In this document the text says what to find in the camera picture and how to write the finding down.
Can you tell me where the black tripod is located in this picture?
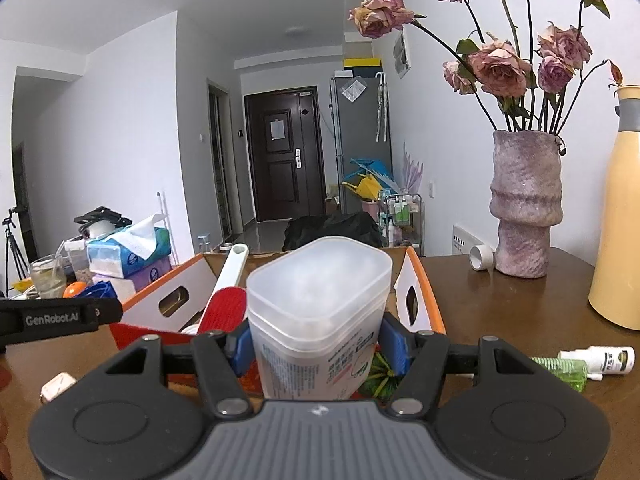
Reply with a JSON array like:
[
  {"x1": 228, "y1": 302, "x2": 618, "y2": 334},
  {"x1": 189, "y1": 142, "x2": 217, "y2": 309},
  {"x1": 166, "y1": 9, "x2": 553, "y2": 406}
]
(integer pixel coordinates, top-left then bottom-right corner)
[{"x1": 0, "y1": 206, "x2": 30, "y2": 294}]

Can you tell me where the mop handle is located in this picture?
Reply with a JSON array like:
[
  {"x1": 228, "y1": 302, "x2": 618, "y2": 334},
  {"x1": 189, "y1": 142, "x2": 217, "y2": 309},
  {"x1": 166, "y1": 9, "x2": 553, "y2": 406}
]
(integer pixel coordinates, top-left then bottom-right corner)
[{"x1": 157, "y1": 191, "x2": 174, "y2": 268}]

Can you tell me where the grey refrigerator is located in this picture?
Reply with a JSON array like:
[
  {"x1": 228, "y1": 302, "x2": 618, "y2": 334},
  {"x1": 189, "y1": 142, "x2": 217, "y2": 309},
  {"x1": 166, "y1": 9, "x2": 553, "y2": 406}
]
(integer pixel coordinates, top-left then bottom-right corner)
[{"x1": 329, "y1": 74, "x2": 393, "y2": 221}]

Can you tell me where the glass of lemon water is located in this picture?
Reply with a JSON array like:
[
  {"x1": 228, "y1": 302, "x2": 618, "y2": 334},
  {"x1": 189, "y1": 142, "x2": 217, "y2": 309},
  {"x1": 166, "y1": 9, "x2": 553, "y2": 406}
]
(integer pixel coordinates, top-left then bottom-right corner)
[{"x1": 28, "y1": 254, "x2": 68, "y2": 300}]

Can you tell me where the grey interior door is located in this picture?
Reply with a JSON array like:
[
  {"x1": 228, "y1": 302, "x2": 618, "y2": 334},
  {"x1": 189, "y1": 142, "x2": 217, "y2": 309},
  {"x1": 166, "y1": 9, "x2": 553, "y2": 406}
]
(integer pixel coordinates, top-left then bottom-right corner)
[{"x1": 207, "y1": 79, "x2": 236, "y2": 246}]

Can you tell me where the yellow box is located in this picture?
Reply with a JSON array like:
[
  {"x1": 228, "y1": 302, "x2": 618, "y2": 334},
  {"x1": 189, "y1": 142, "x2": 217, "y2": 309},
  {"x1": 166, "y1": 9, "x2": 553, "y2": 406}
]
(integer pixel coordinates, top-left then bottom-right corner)
[{"x1": 342, "y1": 57, "x2": 383, "y2": 77}]

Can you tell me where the frosted plastic container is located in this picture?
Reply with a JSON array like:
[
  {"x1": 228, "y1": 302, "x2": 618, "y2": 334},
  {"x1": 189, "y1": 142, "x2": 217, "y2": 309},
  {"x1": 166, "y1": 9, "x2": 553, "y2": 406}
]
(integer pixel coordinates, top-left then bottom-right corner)
[{"x1": 246, "y1": 235, "x2": 394, "y2": 402}]

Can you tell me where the small white plastic case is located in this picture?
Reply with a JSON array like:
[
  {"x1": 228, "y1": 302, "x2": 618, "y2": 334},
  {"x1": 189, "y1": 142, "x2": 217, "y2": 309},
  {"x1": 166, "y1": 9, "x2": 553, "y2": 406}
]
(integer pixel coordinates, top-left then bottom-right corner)
[{"x1": 40, "y1": 372, "x2": 77, "y2": 404}]

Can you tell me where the metal trolley cart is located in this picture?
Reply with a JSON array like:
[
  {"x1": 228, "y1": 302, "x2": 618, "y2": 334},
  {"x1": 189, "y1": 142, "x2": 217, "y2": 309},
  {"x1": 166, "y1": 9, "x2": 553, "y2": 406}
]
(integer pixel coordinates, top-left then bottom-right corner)
[{"x1": 377, "y1": 192, "x2": 425, "y2": 256}]

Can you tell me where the clear plastic pouch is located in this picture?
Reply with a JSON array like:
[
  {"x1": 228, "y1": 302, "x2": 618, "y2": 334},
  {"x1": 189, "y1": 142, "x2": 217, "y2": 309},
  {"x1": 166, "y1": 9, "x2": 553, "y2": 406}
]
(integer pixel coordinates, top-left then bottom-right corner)
[{"x1": 341, "y1": 79, "x2": 368, "y2": 102}]

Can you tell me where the green gel bottle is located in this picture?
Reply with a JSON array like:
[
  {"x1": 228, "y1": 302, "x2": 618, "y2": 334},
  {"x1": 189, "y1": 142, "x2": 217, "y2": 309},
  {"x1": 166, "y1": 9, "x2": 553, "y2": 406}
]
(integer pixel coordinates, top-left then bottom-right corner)
[{"x1": 530, "y1": 356, "x2": 589, "y2": 394}]

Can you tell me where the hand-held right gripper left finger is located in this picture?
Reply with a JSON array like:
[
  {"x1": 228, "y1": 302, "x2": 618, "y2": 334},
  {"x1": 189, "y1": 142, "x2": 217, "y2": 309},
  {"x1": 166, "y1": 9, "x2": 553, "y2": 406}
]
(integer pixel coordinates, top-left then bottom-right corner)
[{"x1": 105, "y1": 321, "x2": 256, "y2": 417}]

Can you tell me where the white tape roll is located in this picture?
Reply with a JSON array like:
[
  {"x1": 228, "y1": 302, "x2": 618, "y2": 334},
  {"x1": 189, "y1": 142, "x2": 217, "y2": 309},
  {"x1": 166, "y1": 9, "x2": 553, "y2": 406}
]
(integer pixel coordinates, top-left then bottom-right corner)
[{"x1": 469, "y1": 245, "x2": 496, "y2": 272}]

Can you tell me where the blue tissue pack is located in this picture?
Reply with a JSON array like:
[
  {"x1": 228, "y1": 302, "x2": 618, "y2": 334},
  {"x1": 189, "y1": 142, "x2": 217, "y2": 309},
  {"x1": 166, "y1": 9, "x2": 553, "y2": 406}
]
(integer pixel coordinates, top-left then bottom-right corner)
[{"x1": 86, "y1": 214, "x2": 171, "y2": 279}]

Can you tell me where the purple tissue pack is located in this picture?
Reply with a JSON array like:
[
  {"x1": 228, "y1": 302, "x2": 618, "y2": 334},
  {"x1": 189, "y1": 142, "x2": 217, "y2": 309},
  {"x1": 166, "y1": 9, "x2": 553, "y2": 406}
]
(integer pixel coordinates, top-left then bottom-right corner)
[{"x1": 90, "y1": 255, "x2": 174, "y2": 306}]

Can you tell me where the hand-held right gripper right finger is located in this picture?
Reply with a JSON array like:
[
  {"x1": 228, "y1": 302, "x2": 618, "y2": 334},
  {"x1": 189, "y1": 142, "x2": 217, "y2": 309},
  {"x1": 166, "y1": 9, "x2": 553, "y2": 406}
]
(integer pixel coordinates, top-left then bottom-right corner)
[{"x1": 380, "y1": 312, "x2": 539, "y2": 417}]

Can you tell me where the dark brown entrance door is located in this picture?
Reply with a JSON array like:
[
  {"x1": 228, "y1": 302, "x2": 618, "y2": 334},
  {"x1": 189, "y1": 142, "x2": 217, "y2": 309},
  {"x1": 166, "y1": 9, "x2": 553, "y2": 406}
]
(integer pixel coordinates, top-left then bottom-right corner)
[{"x1": 243, "y1": 86, "x2": 326, "y2": 223}]

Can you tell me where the purple feather decoration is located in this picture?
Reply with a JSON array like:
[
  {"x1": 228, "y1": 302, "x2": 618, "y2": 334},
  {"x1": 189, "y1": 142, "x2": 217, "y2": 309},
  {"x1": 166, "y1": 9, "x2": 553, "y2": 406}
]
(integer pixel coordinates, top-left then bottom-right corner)
[{"x1": 400, "y1": 142, "x2": 426, "y2": 196}]

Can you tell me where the black plastic device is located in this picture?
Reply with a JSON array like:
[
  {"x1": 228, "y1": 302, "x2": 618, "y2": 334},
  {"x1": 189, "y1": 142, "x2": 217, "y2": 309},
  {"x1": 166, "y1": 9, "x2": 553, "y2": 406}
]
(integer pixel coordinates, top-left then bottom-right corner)
[{"x1": 74, "y1": 206, "x2": 133, "y2": 229}]

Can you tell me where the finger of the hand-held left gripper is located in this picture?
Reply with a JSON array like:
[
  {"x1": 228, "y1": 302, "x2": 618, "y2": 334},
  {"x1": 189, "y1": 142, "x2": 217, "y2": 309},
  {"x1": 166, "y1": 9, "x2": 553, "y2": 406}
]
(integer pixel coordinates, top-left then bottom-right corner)
[{"x1": 96, "y1": 297, "x2": 124, "y2": 327}]

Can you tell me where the bunch of dried pink roses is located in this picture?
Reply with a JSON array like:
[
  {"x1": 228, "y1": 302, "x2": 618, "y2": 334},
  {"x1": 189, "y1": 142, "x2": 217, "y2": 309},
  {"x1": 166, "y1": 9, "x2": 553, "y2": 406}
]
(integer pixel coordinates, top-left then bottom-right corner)
[{"x1": 348, "y1": 0, "x2": 626, "y2": 135}]

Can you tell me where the red lint brush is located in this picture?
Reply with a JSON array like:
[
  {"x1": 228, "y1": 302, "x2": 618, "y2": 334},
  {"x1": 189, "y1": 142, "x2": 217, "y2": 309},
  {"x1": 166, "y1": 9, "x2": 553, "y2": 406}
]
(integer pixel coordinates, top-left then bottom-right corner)
[{"x1": 197, "y1": 242, "x2": 250, "y2": 336}]

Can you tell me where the yellow thermos jug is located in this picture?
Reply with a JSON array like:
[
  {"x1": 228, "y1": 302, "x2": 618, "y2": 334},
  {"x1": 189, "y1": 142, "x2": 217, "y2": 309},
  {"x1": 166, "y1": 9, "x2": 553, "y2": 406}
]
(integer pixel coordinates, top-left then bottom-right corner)
[{"x1": 588, "y1": 85, "x2": 640, "y2": 332}]

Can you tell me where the white spray bottle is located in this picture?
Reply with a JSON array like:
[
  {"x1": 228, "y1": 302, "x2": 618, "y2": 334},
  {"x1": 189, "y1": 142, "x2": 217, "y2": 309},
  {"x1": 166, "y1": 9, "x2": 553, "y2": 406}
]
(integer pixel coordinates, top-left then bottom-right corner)
[{"x1": 558, "y1": 345, "x2": 636, "y2": 381}]

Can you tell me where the white folded umbrella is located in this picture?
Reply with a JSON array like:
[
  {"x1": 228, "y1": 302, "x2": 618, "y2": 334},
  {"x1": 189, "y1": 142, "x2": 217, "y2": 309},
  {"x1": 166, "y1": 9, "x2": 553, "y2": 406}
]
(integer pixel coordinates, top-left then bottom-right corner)
[{"x1": 374, "y1": 71, "x2": 391, "y2": 143}]

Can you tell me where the pink ribbed vase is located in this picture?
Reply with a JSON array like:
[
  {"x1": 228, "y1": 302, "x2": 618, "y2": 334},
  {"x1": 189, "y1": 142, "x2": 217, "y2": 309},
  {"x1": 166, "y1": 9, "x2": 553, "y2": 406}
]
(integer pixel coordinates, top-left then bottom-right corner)
[{"x1": 489, "y1": 129, "x2": 565, "y2": 279}]

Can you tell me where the orange-edged cardboard box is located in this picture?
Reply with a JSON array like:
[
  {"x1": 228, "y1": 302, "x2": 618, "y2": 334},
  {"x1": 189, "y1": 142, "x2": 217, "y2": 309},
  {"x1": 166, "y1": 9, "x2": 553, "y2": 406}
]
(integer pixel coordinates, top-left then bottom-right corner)
[{"x1": 107, "y1": 246, "x2": 447, "y2": 404}]

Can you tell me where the clear cereal container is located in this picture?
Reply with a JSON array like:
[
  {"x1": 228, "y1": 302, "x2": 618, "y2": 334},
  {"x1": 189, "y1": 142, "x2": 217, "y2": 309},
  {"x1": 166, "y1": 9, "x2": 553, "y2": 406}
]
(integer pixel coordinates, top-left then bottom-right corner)
[{"x1": 62, "y1": 237, "x2": 94, "y2": 281}]

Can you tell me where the black bag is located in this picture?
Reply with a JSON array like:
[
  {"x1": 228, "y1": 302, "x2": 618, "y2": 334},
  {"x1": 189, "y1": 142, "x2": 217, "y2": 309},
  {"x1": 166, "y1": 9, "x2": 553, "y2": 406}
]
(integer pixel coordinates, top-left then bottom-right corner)
[{"x1": 282, "y1": 211, "x2": 385, "y2": 252}]

